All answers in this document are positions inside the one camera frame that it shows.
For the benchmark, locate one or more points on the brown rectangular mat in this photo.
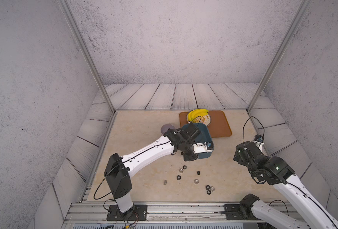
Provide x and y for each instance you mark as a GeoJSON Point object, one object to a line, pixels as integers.
{"type": "Point", "coordinates": [219, 126]}

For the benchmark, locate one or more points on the left aluminium frame post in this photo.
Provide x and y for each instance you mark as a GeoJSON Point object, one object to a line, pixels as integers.
{"type": "Point", "coordinates": [84, 50]}

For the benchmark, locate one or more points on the yellow banana bunch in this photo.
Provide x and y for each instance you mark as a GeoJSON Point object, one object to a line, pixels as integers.
{"type": "Point", "coordinates": [198, 116]}

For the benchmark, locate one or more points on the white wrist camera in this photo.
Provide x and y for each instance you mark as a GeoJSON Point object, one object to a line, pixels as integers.
{"type": "Point", "coordinates": [200, 148]}
{"type": "Point", "coordinates": [258, 141]}

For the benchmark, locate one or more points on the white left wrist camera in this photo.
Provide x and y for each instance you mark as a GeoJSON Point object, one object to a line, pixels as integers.
{"type": "Point", "coordinates": [200, 148]}

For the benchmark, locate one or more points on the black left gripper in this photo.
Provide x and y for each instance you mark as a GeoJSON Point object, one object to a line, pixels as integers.
{"type": "Point", "coordinates": [188, 158]}

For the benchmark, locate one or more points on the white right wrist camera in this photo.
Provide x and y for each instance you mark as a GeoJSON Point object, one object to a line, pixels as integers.
{"type": "Point", "coordinates": [258, 141]}

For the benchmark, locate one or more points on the patterned plate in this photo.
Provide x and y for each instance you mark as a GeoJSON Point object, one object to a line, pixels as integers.
{"type": "Point", "coordinates": [207, 122]}

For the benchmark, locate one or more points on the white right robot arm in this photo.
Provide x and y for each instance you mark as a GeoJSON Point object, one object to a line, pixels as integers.
{"type": "Point", "coordinates": [278, 174]}

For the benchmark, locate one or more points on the lilac ceramic bowl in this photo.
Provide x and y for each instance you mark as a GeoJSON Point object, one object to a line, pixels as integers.
{"type": "Point", "coordinates": [167, 127]}

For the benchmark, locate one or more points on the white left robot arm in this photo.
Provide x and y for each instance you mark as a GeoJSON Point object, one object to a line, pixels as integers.
{"type": "Point", "coordinates": [120, 169]}

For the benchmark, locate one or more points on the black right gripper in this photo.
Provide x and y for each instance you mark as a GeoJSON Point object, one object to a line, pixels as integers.
{"type": "Point", "coordinates": [238, 159]}

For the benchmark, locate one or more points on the teal plastic storage box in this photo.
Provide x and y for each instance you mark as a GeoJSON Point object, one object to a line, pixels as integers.
{"type": "Point", "coordinates": [203, 137]}

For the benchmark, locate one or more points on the aluminium frame post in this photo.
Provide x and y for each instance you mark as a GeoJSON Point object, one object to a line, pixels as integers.
{"type": "Point", "coordinates": [295, 23]}
{"type": "Point", "coordinates": [84, 50]}

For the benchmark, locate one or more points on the right aluminium frame post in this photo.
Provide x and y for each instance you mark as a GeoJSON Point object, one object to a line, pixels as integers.
{"type": "Point", "coordinates": [295, 23]}

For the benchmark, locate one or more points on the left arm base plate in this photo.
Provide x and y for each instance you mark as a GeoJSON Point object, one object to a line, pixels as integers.
{"type": "Point", "coordinates": [136, 213]}

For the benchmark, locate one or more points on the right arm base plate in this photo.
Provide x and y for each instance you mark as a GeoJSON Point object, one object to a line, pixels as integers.
{"type": "Point", "coordinates": [238, 212]}

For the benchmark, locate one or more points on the aluminium front rail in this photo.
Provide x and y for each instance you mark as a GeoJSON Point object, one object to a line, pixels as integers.
{"type": "Point", "coordinates": [166, 215]}

